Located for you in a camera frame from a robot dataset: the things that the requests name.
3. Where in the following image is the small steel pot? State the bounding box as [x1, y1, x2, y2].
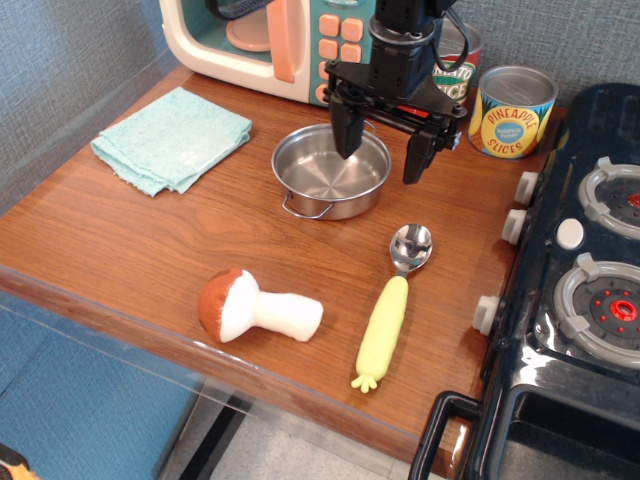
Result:
[271, 124, 392, 221]

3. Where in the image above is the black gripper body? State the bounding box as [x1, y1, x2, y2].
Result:
[324, 29, 466, 150]

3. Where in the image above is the plush mushroom toy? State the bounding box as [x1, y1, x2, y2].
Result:
[197, 268, 324, 343]

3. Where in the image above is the black toy stove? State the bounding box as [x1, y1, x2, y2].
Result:
[410, 83, 639, 479]

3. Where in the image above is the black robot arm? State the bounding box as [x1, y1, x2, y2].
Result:
[324, 1, 468, 185]

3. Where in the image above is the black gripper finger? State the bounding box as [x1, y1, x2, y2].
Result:
[403, 131, 441, 184]
[329, 98, 365, 159]

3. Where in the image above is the spoon with yellow handle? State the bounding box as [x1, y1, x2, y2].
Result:
[351, 223, 433, 394]

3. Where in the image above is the pineapple slices can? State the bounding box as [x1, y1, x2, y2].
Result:
[468, 65, 558, 160]

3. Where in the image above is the orange object at corner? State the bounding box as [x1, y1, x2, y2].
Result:
[0, 444, 39, 480]

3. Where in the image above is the teal folded towel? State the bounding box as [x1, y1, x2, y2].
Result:
[91, 87, 252, 197]

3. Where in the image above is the teal toy microwave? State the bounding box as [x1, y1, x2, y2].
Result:
[160, 0, 376, 106]

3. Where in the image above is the tomato sauce can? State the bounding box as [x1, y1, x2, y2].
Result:
[432, 19, 483, 104]

